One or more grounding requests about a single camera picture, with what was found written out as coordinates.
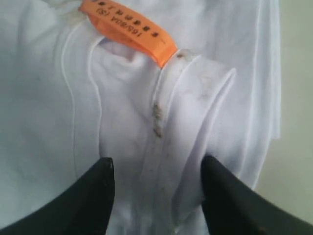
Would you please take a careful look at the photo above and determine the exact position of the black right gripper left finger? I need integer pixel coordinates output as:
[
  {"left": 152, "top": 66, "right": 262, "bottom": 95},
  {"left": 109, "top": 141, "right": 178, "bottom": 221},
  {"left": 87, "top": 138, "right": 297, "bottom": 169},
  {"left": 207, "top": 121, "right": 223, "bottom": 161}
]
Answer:
[{"left": 0, "top": 158, "right": 115, "bottom": 235}]

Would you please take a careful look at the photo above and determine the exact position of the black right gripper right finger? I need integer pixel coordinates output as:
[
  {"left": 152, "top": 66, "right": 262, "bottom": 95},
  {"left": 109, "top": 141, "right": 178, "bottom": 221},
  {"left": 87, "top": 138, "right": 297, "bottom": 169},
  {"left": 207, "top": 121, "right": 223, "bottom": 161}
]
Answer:
[{"left": 201, "top": 155, "right": 313, "bottom": 235}]

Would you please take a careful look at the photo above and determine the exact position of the white t-shirt red lettering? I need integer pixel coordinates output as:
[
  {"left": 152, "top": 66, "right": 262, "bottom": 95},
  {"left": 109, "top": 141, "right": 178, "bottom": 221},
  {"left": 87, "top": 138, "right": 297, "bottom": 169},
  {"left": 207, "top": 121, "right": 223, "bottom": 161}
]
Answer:
[{"left": 0, "top": 0, "right": 281, "bottom": 235}]

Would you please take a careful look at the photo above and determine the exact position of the orange neck label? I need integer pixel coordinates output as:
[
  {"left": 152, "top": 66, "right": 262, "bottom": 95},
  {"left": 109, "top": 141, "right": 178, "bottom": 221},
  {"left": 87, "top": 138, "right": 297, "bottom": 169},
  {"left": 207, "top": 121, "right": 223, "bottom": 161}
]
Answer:
[{"left": 79, "top": 0, "right": 178, "bottom": 68}]

